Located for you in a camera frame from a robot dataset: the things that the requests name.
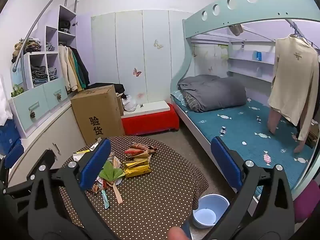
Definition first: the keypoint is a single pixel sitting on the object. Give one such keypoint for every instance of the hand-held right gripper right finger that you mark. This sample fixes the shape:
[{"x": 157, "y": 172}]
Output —
[{"x": 226, "y": 165}]

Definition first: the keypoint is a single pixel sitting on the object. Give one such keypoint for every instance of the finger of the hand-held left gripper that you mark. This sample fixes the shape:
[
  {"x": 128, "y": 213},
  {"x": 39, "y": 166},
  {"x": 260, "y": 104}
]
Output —
[
  {"x": 48, "y": 157},
  {"x": 13, "y": 155}
]

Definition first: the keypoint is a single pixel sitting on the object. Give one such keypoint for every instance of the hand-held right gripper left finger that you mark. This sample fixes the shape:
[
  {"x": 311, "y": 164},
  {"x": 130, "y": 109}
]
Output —
[{"x": 95, "y": 165}]

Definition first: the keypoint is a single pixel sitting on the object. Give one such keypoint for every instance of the green leaf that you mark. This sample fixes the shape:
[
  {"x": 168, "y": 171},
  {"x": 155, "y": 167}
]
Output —
[{"x": 110, "y": 171}]

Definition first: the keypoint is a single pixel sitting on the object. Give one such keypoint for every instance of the yellow and white box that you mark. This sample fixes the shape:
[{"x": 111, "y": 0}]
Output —
[{"x": 78, "y": 157}]

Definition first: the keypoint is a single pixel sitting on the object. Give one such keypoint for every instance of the orange striped wrapper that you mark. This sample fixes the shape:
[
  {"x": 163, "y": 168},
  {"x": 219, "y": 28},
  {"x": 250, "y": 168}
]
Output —
[{"x": 115, "y": 162}]

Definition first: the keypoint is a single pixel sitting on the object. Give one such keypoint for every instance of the dark red-yellow snack wrapper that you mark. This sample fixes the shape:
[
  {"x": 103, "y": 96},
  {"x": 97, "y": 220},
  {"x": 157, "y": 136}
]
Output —
[{"x": 95, "y": 188}]

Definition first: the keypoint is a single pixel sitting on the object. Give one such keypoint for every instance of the teal strip wrapper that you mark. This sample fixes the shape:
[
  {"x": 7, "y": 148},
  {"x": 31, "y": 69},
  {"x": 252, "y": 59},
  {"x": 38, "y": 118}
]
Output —
[{"x": 105, "y": 198}]

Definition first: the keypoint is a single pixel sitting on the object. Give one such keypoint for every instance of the beige paper strip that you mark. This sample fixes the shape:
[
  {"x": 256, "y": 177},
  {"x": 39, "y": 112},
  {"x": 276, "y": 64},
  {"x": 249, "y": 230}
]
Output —
[{"x": 117, "y": 193}]

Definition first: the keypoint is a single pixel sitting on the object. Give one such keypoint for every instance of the red snack wrapper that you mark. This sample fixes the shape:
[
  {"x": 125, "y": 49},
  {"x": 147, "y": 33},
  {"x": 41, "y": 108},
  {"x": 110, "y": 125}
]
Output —
[{"x": 132, "y": 152}]

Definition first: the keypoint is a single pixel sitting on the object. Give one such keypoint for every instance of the gold foil packet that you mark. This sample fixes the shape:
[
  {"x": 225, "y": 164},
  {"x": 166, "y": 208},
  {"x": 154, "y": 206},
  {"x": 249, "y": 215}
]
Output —
[{"x": 137, "y": 171}]

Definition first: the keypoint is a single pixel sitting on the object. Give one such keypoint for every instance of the tan paper wrapper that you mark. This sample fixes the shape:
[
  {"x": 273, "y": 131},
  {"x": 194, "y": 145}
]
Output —
[{"x": 140, "y": 158}]

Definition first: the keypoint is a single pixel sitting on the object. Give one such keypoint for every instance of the brown patterned wrapper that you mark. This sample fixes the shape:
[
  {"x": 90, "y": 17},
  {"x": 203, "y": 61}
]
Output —
[{"x": 148, "y": 148}]

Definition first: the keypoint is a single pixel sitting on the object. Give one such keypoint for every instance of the blue plastic basin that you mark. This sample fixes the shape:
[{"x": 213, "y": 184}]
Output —
[{"x": 205, "y": 217}]

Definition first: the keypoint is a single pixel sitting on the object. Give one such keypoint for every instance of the person's right hand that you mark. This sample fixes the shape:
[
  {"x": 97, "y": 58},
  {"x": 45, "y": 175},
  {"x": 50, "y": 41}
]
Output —
[{"x": 178, "y": 233}]

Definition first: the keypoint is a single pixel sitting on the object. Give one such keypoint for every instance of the blue storage bin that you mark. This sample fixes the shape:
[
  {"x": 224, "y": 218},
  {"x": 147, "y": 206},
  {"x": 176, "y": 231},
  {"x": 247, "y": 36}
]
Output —
[{"x": 8, "y": 135}]

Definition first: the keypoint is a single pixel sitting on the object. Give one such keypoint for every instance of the white low cabinet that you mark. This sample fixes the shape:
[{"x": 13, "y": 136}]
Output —
[{"x": 50, "y": 135}]

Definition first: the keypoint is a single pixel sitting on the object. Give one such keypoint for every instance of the bed with teal sheet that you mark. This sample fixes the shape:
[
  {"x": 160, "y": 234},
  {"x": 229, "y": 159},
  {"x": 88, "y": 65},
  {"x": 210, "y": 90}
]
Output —
[{"x": 237, "y": 130}]

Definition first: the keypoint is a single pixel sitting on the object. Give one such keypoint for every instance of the teal drawer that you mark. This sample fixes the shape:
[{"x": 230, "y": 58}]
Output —
[
  {"x": 25, "y": 110},
  {"x": 53, "y": 87}
]

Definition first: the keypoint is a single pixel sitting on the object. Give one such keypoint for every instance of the white cloth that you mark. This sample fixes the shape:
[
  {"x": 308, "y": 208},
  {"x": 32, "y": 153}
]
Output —
[{"x": 3, "y": 105}]

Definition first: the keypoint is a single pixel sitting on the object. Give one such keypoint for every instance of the large cardboard box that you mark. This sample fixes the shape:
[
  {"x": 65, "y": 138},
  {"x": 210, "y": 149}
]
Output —
[{"x": 100, "y": 112}]

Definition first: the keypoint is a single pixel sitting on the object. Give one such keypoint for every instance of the small green plant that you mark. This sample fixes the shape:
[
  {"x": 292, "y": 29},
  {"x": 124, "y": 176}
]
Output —
[{"x": 17, "y": 91}]

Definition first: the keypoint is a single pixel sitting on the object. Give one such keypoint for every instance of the beige hanging garment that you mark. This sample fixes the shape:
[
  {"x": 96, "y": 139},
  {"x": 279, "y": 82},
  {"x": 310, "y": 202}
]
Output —
[{"x": 272, "y": 120}]

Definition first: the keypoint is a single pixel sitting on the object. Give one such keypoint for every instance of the red storage bench white top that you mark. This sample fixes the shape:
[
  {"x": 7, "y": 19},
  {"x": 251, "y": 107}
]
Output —
[{"x": 150, "y": 122}]

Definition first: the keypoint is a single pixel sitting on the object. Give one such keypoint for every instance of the white plastic bag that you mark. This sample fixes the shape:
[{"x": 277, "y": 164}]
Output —
[{"x": 128, "y": 103}]

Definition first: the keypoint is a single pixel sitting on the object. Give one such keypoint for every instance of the grey folded quilt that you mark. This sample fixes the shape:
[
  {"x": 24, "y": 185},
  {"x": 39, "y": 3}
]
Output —
[{"x": 215, "y": 92}]

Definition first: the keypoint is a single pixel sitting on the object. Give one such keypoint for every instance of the black clothes heap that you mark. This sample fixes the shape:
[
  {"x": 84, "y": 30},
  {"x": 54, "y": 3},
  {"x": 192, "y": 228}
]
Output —
[{"x": 117, "y": 87}]

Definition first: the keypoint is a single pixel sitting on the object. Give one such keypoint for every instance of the dark folded clothes stack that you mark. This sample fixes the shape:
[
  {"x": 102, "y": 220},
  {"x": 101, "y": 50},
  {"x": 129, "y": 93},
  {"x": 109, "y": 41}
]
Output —
[{"x": 38, "y": 75}]

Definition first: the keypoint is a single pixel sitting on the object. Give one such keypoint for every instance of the blue plaid pillow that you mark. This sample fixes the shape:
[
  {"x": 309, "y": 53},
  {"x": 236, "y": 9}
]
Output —
[{"x": 178, "y": 96}]

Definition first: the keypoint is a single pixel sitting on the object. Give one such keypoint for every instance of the grey folded clothes stack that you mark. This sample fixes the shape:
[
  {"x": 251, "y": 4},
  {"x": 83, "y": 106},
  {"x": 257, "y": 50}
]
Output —
[{"x": 52, "y": 73}]

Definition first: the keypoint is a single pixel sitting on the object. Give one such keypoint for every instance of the green hanging garment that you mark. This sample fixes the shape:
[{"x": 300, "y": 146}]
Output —
[{"x": 79, "y": 77}]

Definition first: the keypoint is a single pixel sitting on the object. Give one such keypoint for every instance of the cream hanging jacket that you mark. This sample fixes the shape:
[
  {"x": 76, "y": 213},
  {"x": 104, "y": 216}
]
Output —
[{"x": 66, "y": 70}]

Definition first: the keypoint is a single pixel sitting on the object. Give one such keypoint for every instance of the purple chair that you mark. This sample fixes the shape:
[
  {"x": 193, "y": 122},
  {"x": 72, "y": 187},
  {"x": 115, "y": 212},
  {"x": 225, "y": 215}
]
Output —
[{"x": 308, "y": 200}]

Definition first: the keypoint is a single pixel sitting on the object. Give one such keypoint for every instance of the black hanging jacket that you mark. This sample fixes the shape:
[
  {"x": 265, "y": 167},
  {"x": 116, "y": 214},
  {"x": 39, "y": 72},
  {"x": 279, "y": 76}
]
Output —
[{"x": 83, "y": 67}]

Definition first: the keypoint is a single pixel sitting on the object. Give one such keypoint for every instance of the cream hanging sweater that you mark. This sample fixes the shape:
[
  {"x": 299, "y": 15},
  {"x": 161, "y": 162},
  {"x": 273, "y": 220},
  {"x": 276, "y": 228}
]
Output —
[{"x": 292, "y": 85}]

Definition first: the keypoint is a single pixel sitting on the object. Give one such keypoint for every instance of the olive folded clothes pile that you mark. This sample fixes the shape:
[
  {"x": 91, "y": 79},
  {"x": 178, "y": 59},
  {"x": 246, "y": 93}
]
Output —
[{"x": 27, "y": 45}]

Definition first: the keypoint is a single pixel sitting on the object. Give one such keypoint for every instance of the small blue box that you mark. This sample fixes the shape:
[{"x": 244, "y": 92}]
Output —
[{"x": 258, "y": 55}]

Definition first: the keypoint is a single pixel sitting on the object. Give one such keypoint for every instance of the white cubby shelf unit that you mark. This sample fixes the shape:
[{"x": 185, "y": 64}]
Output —
[{"x": 49, "y": 37}]

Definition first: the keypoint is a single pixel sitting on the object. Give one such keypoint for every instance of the white wardrobe butterfly stickers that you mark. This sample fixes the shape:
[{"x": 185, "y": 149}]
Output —
[{"x": 130, "y": 42}]

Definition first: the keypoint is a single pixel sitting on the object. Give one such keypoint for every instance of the dark folded sweater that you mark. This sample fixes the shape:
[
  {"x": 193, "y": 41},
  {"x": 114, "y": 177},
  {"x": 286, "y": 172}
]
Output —
[{"x": 65, "y": 26}]

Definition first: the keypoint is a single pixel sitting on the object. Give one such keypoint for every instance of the beige cloth hat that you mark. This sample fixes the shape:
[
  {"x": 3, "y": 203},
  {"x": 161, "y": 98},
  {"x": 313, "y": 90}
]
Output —
[{"x": 236, "y": 30}]

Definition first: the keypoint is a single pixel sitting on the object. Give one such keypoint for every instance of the white wall shelf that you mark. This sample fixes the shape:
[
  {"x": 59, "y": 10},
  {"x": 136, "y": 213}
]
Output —
[{"x": 245, "y": 60}]

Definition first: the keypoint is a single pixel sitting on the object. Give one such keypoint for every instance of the teal bunk bed frame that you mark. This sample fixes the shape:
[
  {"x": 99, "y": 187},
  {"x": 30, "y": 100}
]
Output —
[{"x": 225, "y": 5}]

